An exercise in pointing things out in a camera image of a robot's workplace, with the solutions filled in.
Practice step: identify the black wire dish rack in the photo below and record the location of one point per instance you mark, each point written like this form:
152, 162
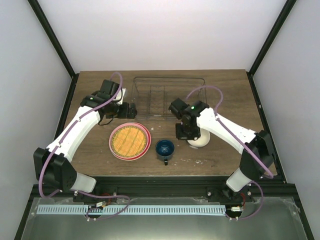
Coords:
153, 95

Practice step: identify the pink red plate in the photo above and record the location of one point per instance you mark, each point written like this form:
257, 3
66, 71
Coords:
149, 140

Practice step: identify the white bowl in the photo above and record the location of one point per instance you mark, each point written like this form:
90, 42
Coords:
202, 141

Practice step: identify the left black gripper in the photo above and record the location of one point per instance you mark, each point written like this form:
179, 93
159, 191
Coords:
124, 114

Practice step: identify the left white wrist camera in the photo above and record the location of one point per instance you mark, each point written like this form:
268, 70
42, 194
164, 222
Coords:
119, 99

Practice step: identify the light blue slotted strip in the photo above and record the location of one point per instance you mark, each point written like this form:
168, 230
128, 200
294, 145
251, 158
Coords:
199, 210

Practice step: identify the orange woven plate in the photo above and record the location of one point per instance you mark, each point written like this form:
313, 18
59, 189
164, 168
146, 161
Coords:
128, 141

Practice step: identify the dark blue mug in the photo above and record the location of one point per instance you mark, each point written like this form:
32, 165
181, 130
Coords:
164, 150

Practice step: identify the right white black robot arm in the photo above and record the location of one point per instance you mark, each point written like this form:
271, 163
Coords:
198, 122

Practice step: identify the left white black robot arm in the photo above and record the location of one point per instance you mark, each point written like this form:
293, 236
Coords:
53, 164

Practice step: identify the black aluminium frame rail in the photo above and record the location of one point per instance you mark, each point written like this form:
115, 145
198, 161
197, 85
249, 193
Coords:
212, 188

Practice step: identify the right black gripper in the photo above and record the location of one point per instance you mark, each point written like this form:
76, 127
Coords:
180, 136

